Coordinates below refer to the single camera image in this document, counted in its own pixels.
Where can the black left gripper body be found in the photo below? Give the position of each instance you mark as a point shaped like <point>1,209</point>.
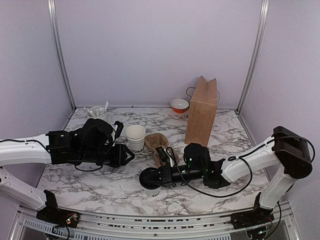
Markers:
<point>92,155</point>

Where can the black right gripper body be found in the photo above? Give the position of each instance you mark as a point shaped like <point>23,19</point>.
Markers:
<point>186,176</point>

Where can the white paper coffee cup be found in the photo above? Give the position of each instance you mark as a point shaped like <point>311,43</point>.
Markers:
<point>152,192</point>

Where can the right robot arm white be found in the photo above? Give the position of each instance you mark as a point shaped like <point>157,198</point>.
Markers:
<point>292,153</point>

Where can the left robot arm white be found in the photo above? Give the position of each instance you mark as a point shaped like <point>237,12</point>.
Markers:
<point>28,151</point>

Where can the white ribbed canister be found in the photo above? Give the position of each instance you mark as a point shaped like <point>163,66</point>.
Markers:
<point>97,112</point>

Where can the brown cardboard cup carrier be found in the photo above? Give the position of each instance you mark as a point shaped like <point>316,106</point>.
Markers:
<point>155,140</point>

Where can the brown paper bag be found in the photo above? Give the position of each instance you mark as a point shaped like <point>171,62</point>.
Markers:
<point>202,112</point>

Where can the white wrapped stir stick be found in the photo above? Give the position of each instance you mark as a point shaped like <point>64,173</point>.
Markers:
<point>106,106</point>

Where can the orange white bowl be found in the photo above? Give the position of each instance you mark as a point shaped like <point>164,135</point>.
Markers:
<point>179,105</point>

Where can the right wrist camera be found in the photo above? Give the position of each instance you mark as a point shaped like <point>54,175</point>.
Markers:
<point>166,157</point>

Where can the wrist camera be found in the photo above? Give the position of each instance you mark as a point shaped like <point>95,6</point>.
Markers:
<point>166,157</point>
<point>117,130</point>

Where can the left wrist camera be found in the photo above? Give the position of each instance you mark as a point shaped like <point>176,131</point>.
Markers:
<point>117,130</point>

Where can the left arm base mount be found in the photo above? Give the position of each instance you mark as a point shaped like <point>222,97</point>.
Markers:
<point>51,213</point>

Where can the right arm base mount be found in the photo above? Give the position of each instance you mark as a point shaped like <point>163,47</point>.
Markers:
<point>253,217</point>

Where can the aluminium frame post right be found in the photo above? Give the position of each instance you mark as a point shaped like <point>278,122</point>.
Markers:
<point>261,28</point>

